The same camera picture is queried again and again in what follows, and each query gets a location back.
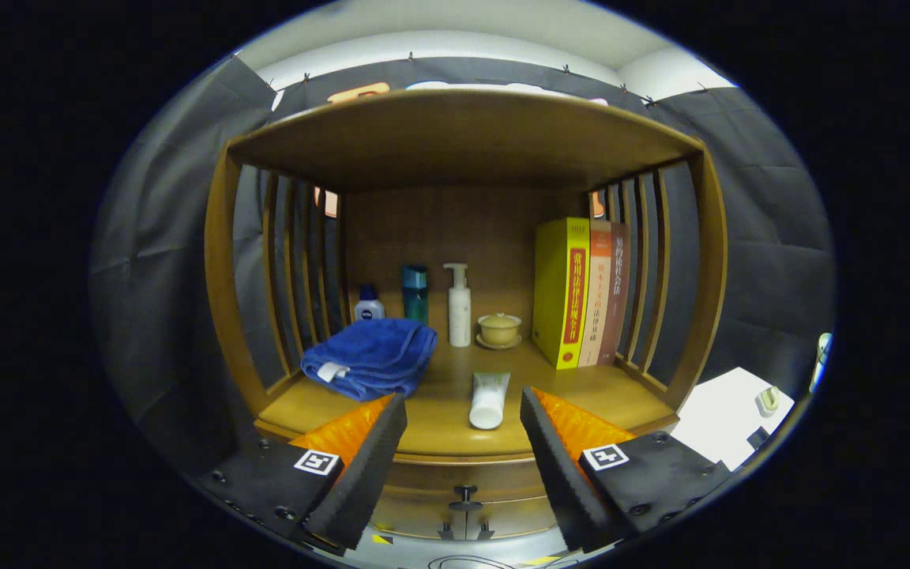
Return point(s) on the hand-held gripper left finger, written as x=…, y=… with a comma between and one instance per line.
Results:
x=364, y=482

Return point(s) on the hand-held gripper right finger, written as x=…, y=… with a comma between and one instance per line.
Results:
x=558, y=482

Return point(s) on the wooden drawer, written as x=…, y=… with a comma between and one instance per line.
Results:
x=502, y=482

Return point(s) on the black drawer knob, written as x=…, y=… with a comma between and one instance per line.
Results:
x=464, y=499

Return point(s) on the white green tube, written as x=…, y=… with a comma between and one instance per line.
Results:
x=489, y=399

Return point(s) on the wooden countertop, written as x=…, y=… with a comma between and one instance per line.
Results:
x=447, y=431

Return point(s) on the wooden cabinet with slatted hutch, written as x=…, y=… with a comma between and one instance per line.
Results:
x=463, y=134

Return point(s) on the blue folded towel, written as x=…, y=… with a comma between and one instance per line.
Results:
x=372, y=356

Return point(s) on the beige lidded teacup with saucer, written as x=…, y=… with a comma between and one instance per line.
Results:
x=499, y=328

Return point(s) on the white side table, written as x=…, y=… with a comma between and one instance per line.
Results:
x=720, y=427

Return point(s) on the small white bottle blue cap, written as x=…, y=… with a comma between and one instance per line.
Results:
x=368, y=306

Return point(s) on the thick yellow book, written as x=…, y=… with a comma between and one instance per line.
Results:
x=562, y=292

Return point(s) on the orange spine book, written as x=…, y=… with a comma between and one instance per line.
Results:
x=597, y=296

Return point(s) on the teal bottle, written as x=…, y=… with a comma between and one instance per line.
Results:
x=415, y=292

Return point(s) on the white pump bottle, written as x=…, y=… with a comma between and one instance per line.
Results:
x=459, y=308

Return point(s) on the brown spine book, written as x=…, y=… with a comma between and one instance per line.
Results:
x=618, y=292

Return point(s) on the small black box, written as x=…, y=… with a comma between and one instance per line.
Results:
x=757, y=437

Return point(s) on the small beige tape roll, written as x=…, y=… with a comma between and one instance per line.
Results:
x=767, y=401

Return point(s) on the white round device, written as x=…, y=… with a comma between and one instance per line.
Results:
x=822, y=352

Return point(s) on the black backdrop cloth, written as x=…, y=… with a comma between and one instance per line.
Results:
x=771, y=261

